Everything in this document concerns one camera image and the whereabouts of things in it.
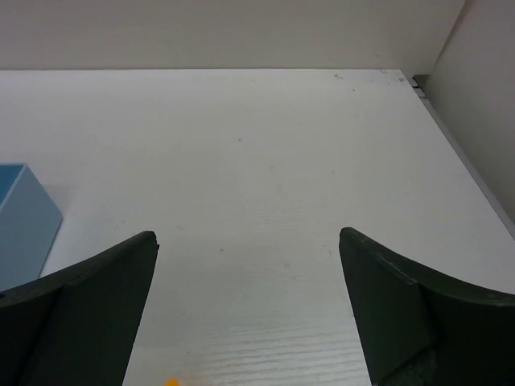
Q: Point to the light blue bin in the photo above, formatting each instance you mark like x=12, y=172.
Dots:
x=29, y=223

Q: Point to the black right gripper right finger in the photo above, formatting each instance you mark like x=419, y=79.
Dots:
x=418, y=326

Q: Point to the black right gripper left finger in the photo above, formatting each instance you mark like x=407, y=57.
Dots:
x=77, y=326

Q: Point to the orange lego brick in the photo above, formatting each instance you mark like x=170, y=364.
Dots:
x=172, y=382

